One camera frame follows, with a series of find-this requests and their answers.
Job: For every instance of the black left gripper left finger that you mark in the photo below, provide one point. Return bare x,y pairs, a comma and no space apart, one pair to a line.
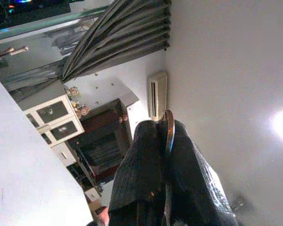
141,169

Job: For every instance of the white wall air conditioner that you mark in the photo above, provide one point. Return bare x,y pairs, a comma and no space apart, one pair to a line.
159,94

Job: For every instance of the white low drawer cabinet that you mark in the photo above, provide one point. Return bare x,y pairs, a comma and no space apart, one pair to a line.
63,154

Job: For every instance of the white glass-door cabinet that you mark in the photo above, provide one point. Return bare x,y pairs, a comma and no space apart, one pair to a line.
59,122

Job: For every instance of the dark wooden cabinet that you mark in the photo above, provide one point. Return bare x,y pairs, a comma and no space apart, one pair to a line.
103,131

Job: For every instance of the black metal stand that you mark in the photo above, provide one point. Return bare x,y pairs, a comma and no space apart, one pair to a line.
86,167

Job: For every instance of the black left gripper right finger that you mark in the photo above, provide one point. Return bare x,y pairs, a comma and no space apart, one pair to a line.
193,179

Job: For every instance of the small beige figurine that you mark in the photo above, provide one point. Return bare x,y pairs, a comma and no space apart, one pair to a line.
81,109
123,118
73,91

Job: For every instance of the grey striped curtain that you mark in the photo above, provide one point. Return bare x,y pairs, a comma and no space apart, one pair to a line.
122,35

